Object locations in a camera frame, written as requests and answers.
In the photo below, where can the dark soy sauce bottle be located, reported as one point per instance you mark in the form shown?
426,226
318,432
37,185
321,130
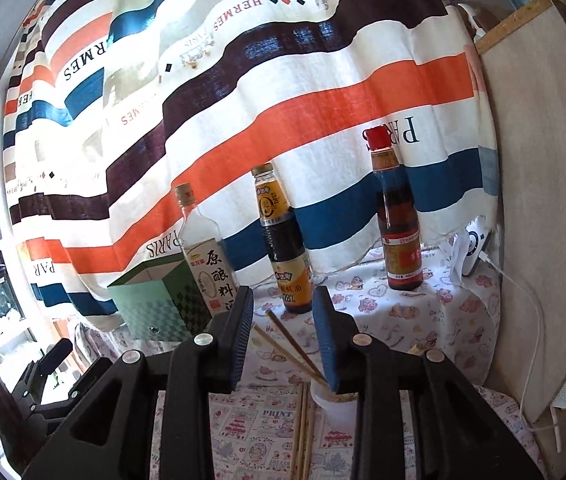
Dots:
283,240

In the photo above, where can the clear cooking wine bottle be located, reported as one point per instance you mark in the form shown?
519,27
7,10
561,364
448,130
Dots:
208,265

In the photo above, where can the strawberry patchwork printed cloth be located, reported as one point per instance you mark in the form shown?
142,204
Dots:
258,435

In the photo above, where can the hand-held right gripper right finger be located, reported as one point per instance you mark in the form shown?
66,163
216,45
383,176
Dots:
325,347

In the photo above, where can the striped curtain cloth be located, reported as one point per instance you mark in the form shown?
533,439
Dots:
263,85

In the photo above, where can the white round device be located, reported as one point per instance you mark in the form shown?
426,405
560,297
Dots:
473,245

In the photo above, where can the red cap amber bottle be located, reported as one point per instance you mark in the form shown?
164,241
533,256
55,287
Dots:
398,230

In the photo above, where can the light wooden board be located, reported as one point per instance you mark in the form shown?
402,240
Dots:
538,160

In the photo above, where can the green checkered box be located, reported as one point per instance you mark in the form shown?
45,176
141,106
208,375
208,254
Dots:
153,300

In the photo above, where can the translucent plastic cup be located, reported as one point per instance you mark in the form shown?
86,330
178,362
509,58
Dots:
335,412

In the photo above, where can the bear heart printed cloth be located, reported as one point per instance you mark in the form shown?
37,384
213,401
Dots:
388,320

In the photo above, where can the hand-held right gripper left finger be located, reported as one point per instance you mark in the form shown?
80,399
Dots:
242,340

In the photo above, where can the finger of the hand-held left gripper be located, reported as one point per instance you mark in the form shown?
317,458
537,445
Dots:
90,377
45,365

